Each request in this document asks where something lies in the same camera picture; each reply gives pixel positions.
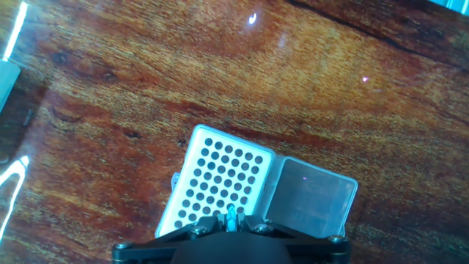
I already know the blue pipette tip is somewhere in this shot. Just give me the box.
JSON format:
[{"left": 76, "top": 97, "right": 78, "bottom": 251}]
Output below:
[{"left": 226, "top": 205, "right": 238, "bottom": 232}]

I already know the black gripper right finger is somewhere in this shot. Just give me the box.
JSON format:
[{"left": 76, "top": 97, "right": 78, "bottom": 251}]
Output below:
[{"left": 236, "top": 214, "right": 351, "bottom": 254}]

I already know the glossy wooden board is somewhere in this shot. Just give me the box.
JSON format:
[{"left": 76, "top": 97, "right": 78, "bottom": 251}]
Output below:
[{"left": 0, "top": 0, "right": 469, "bottom": 264}]

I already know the white hinged pipette tip box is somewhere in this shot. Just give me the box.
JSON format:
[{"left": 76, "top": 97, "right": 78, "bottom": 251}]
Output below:
[{"left": 154, "top": 123, "right": 359, "bottom": 239}]

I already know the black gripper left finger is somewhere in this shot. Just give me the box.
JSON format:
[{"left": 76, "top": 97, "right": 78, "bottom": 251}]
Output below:
[{"left": 111, "top": 214, "right": 229, "bottom": 257}]

